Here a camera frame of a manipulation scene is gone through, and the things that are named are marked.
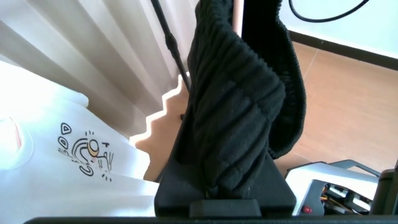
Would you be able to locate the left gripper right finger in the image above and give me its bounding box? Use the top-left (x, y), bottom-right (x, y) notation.
top-left (248, 152), bottom-right (297, 218)

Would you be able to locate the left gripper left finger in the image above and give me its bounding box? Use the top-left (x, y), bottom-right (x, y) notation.
top-left (154, 155), bottom-right (208, 218)

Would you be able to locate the black garment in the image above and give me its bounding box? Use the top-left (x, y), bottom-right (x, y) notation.
top-left (172, 0), bottom-right (307, 200)

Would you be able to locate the white printed t-shirt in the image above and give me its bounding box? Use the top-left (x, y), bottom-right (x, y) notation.
top-left (0, 60), bottom-right (160, 218)

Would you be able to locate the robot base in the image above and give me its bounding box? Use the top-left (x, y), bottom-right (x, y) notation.
top-left (284, 159), bottom-right (398, 216)

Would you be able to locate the black clothes rack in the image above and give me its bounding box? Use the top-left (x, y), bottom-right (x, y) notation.
top-left (150, 0), bottom-right (192, 183)

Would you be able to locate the beige curtain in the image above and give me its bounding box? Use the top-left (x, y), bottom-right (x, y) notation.
top-left (0, 0), bottom-right (200, 139)

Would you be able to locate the black cable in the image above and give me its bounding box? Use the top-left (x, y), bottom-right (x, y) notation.
top-left (288, 0), bottom-right (371, 24)

